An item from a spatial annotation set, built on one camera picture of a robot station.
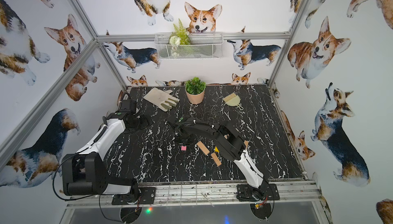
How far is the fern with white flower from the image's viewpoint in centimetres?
81

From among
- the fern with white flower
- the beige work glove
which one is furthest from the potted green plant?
the fern with white flower

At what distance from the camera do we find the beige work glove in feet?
3.66

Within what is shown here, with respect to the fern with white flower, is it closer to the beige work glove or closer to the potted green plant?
the potted green plant

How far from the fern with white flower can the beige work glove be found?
16.7 inches
